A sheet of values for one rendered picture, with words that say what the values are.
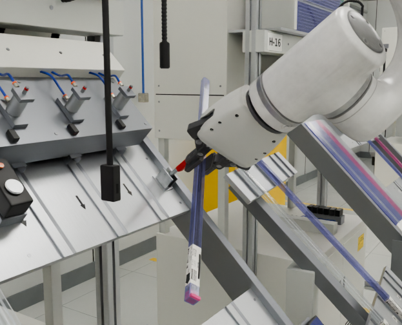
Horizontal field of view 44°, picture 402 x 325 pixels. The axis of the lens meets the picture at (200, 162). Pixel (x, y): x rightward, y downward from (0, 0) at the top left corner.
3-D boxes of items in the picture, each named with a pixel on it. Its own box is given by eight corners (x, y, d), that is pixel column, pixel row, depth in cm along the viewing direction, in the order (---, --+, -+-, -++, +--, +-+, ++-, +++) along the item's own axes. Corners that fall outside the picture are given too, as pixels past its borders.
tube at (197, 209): (193, 305, 59) (199, 301, 58) (183, 300, 58) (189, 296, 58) (206, 84, 98) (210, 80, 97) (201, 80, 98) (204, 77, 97)
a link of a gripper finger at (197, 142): (217, 137, 76) (190, 158, 80) (200, 126, 75) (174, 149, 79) (214, 153, 74) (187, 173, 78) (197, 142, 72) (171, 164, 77)
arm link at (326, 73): (315, 102, 70) (268, 59, 68) (395, 44, 62) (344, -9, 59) (308, 138, 64) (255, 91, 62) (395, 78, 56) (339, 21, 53)
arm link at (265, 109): (310, 95, 71) (294, 106, 72) (263, 59, 67) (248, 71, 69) (310, 136, 65) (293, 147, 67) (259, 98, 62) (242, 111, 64)
